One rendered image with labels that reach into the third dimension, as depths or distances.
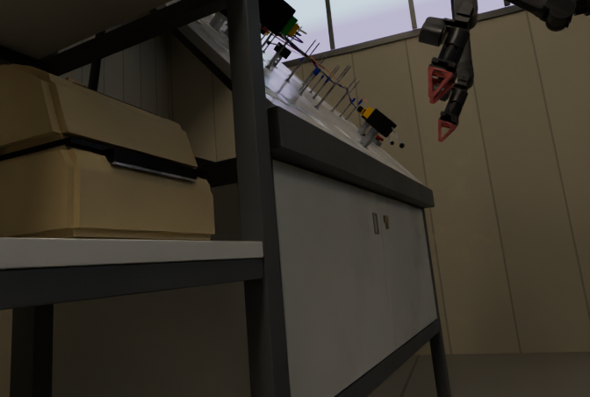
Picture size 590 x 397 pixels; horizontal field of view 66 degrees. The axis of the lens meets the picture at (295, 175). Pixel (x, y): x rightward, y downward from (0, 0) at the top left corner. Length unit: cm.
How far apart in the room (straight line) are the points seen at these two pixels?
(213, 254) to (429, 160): 282
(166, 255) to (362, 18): 332
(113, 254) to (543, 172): 302
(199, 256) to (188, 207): 8
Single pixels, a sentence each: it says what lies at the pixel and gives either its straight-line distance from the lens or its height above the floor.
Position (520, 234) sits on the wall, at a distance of 319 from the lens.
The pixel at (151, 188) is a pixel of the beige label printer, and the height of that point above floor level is 72.
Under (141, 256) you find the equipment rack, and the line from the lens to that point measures 41.
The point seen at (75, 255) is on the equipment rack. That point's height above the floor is 65.
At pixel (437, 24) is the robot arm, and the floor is 125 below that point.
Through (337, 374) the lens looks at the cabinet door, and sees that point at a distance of 88.
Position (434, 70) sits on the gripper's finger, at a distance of 129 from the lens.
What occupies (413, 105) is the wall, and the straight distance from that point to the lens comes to 334.
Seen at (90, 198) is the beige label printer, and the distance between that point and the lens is 42.
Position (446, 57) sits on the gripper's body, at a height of 114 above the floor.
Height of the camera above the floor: 63
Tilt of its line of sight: 11 degrees up
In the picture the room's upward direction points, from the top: 5 degrees counter-clockwise
